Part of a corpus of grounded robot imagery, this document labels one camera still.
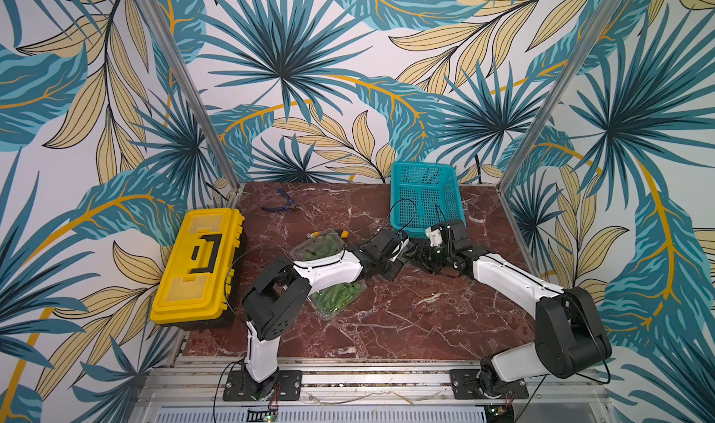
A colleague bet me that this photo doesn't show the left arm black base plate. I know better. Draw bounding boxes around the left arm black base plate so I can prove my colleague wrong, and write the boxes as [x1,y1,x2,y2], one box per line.
[223,369,303,403]

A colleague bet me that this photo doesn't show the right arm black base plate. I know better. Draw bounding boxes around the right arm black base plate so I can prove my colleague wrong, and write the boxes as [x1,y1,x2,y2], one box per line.
[449,369,529,400]

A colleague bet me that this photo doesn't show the teal perforated plastic basket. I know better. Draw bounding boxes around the teal perforated plastic basket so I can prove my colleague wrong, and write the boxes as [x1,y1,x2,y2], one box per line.
[390,162,467,239]

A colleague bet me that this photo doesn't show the aluminium frame post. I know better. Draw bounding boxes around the aluminium frame post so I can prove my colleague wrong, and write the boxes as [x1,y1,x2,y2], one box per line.
[497,0,621,195]
[136,0,241,193]

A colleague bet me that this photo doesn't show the clear clamshell pepper container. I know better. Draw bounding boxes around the clear clamshell pepper container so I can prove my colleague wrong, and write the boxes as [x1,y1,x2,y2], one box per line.
[309,281,367,321]
[289,229,346,262]

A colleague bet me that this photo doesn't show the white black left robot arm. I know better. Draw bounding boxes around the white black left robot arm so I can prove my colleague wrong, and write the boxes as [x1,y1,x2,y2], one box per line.
[241,229,409,386]

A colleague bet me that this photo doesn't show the white vented front panel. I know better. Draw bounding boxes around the white vented front panel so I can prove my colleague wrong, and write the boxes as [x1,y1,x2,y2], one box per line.
[147,405,487,422]

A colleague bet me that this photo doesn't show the left aluminium frame post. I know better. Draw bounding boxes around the left aluminium frame post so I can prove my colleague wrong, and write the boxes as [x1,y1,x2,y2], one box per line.
[136,0,241,193]

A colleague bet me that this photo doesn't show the yellow black utility knife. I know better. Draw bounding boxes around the yellow black utility knife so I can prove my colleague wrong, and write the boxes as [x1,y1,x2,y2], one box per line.
[307,229,350,240]

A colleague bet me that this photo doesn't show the right aluminium frame post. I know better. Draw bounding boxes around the right aluminium frame post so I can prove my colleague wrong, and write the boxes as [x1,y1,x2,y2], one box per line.
[497,0,621,195]

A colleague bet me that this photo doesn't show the blue handled pliers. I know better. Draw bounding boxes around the blue handled pliers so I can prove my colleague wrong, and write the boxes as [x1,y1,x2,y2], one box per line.
[262,188,300,214]

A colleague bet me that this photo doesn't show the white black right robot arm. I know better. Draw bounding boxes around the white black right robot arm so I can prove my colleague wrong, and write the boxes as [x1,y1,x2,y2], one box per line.
[407,220,613,398]

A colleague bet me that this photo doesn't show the yellow plastic toolbox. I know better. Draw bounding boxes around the yellow plastic toolbox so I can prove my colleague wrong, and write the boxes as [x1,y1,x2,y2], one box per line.
[150,208,244,331]

